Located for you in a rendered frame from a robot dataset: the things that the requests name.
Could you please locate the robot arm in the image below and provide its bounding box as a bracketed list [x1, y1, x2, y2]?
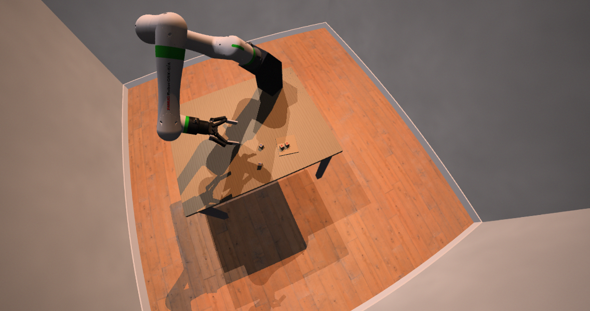
[135, 12, 262, 141]

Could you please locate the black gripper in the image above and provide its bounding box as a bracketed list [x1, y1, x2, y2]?
[198, 116, 239, 147]

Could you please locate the tan square mat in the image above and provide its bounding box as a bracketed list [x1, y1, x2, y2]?
[276, 135, 299, 156]

